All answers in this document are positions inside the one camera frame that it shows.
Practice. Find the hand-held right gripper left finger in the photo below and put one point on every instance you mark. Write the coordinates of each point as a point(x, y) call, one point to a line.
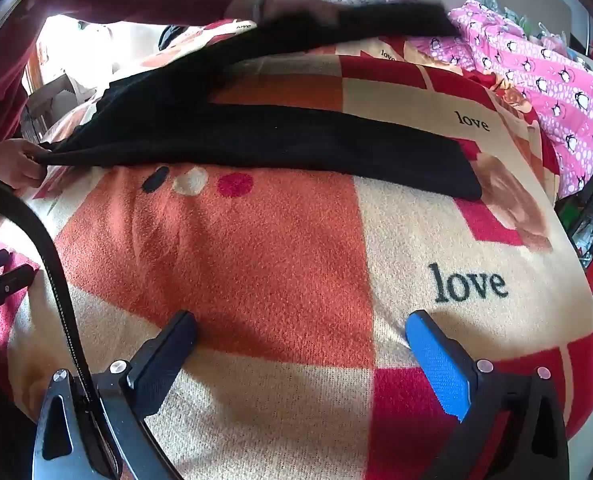
point(164, 360)

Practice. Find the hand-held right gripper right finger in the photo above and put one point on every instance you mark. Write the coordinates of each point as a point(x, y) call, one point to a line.
point(439, 365)

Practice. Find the black pants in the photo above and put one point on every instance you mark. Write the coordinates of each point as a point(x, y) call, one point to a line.
point(276, 145)

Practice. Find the person's right hand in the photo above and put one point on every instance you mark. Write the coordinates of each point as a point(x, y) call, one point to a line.
point(11, 165)

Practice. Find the person's left hand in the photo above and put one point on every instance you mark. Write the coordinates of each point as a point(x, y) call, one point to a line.
point(291, 10)

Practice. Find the printed rose check blanket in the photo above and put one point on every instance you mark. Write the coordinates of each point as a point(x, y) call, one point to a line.
point(251, 260)

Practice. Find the dark cloth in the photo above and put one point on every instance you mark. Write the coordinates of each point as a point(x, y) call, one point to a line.
point(174, 35)

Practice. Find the pink penguin print quilt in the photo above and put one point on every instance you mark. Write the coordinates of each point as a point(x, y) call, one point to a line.
point(551, 85)

